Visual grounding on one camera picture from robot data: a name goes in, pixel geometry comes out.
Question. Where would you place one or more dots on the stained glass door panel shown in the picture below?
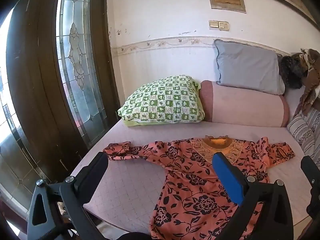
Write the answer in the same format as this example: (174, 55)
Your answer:
(77, 55)

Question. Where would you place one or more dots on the striped pillow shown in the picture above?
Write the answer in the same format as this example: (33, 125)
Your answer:
(306, 127)

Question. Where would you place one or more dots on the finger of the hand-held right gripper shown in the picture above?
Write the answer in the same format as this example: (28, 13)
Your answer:
(310, 172)

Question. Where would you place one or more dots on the brown clothes pile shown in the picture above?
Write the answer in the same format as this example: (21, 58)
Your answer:
(311, 80)

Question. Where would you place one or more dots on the pink bolster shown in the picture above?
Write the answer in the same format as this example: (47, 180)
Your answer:
(240, 105)

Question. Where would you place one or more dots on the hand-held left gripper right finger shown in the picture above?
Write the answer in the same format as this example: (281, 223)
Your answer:
(226, 177)

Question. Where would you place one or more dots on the orange floral dress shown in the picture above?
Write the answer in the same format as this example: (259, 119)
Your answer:
(197, 192)

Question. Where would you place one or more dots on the dark wooden door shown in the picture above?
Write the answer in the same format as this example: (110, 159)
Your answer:
(37, 92)

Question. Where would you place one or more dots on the double light switch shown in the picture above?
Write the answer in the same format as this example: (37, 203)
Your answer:
(219, 25)

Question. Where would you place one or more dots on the grey-blue pillow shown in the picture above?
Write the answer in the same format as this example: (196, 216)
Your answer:
(247, 65)

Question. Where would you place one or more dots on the green checkered pillow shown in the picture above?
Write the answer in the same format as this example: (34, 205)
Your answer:
(162, 100)

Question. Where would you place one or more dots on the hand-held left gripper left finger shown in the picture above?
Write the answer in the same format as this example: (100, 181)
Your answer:
(93, 172)

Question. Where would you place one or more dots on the dark fuzzy cloth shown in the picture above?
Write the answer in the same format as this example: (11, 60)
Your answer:
(290, 72)

